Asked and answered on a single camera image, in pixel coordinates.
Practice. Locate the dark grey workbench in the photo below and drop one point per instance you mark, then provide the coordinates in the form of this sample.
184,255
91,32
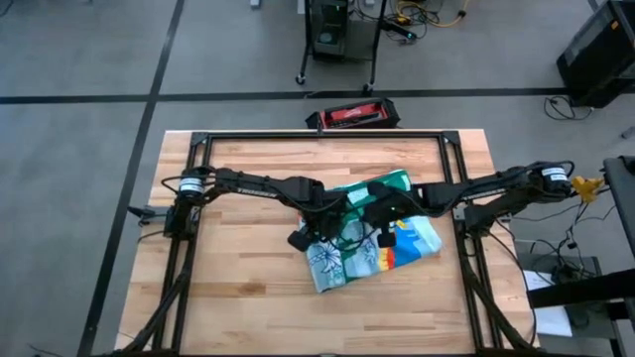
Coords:
622,198

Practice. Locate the black computer tower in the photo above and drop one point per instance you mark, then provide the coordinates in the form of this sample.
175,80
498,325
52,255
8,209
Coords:
330,30

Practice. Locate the dinosaur print towel green border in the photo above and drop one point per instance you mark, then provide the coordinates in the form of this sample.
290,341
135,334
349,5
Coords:
367,263

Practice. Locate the red and black tool case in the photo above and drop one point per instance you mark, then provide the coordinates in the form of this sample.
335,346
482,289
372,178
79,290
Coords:
354,114

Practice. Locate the black equipment case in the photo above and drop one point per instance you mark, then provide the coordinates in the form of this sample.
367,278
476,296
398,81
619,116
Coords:
600,54

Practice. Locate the black wheeled cart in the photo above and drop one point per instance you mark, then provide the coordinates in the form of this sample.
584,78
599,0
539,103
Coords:
359,44

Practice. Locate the black power adapter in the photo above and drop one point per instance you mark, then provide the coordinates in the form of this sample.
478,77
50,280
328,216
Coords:
565,273

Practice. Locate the white paper sheet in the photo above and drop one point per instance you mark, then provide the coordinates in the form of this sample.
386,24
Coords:
553,322

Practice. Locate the black metal table frame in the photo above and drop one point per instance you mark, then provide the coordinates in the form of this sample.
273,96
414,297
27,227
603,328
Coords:
297,134

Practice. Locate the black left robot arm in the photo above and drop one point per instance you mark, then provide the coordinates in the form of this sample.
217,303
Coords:
258,187

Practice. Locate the grey side table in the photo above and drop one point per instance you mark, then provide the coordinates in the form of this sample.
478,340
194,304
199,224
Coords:
533,258

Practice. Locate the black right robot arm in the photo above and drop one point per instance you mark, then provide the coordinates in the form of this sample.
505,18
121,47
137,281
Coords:
476,191

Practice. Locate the black power strip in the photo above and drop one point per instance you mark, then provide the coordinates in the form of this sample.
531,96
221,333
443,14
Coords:
399,31

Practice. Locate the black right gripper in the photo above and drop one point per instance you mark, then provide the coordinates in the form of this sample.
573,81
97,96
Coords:
392,210

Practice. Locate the black crossbar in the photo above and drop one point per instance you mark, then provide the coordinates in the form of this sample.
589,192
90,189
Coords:
585,290

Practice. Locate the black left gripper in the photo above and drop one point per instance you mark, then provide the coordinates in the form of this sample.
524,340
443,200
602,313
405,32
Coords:
325,210

